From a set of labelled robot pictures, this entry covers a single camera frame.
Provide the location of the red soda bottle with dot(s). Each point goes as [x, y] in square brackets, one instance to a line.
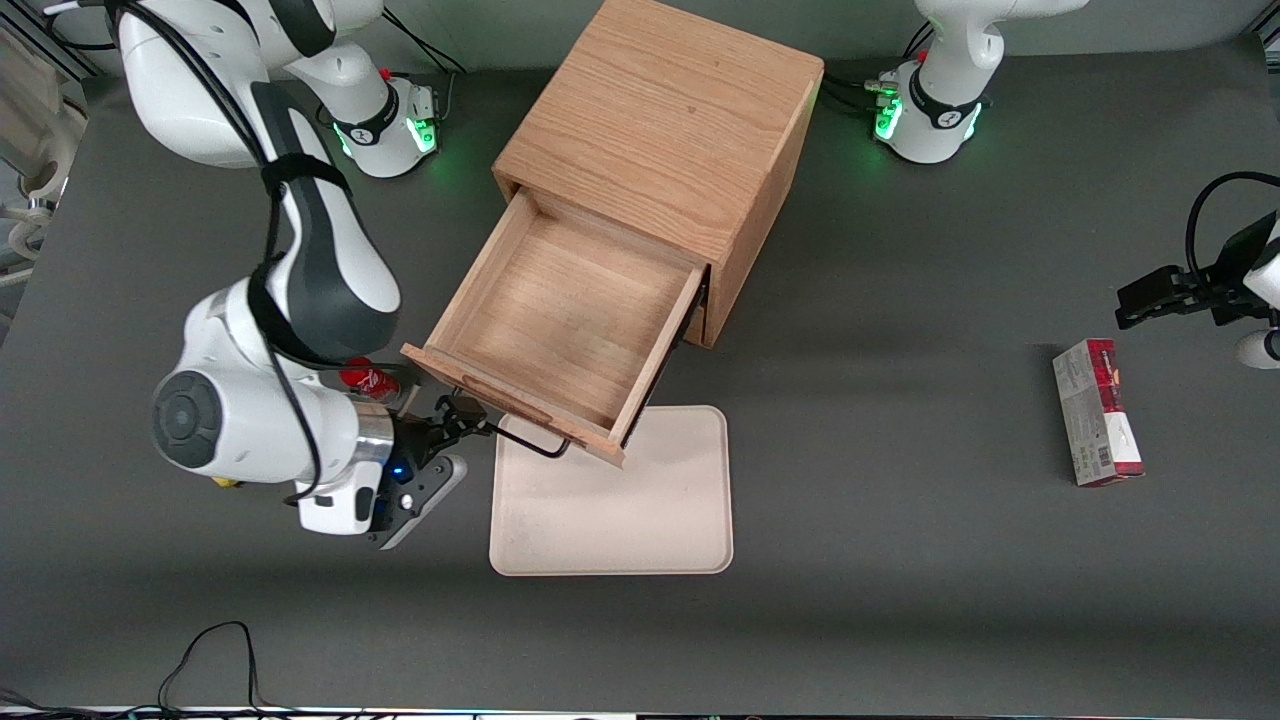
[372, 380]

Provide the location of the beige rectangular tray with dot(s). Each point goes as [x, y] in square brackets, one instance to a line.
[620, 520]

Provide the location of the oak wooden drawer cabinet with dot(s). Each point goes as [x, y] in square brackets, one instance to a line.
[670, 110]

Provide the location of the aluminium frame rail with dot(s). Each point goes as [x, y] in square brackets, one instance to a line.
[1270, 25]
[50, 40]

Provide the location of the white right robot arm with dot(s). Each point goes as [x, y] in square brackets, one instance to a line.
[330, 270]

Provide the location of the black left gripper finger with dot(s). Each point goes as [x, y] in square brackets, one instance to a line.
[1150, 315]
[1155, 285]

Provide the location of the red plaid carton box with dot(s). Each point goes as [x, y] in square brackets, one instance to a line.
[1095, 420]

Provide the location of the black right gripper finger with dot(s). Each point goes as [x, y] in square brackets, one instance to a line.
[465, 431]
[462, 406]

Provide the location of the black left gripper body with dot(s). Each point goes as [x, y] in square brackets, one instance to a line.
[1232, 272]

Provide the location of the beige background equipment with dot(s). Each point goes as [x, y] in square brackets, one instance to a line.
[40, 130]

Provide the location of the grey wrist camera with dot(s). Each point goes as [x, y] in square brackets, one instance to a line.
[430, 495]
[1258, 350]

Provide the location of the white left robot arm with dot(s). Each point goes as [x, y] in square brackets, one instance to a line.
[945, 90]

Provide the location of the yellow lemon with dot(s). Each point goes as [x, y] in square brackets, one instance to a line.
[226, 482]

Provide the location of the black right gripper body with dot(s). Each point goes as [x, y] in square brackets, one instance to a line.
[412, 437]

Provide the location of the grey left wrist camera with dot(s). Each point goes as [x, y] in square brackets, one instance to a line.
[1258, 350]

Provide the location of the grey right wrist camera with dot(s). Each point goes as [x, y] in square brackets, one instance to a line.
[430, 495]

